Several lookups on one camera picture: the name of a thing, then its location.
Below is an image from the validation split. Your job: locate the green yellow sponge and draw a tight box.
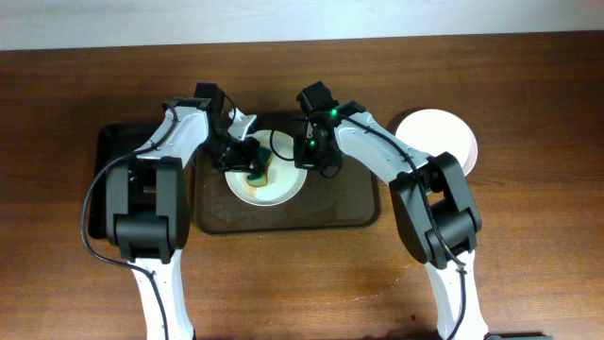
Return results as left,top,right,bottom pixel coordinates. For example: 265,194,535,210
245,147,273,187

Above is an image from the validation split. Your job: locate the white plate top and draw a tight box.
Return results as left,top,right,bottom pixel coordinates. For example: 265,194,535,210
225,129,308,207

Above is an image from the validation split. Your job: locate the white plate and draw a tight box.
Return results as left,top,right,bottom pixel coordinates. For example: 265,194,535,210
395,109,473,165
225,129,308,207

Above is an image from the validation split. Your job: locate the white plate bottom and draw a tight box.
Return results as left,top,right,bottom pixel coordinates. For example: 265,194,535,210
395,109,473,165

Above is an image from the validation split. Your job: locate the pale grey plate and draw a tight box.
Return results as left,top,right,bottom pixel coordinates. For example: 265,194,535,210
461,143,478,177

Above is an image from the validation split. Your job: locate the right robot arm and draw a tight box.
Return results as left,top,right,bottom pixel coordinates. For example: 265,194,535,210
294,81,490,340

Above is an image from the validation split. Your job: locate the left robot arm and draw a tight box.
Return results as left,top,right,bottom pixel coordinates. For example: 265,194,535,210
104,83,269,339

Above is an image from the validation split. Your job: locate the large brown serving tray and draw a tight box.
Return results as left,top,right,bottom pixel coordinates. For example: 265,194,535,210
193,110,381,236

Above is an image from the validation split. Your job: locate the small black tray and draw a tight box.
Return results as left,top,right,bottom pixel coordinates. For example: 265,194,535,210
88,123,159,240

